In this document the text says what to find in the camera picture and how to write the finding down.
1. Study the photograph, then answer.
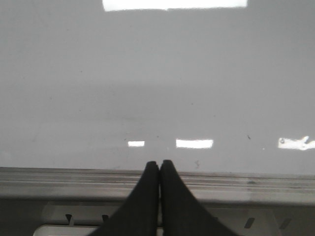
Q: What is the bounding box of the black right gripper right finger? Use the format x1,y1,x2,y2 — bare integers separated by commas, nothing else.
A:
160,160,223,236

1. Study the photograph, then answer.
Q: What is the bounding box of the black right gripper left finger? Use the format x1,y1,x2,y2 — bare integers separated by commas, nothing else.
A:
90,161,159,236

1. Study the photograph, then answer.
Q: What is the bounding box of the white whiteboard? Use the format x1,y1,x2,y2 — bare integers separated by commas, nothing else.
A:
0,0,315,175

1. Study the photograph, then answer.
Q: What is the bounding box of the white slotted base panel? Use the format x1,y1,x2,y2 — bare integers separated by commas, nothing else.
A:
28,201,315,236

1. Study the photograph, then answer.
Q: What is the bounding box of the aluminium whiteboard frame rail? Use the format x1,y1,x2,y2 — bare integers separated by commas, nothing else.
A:
0,168,315,206

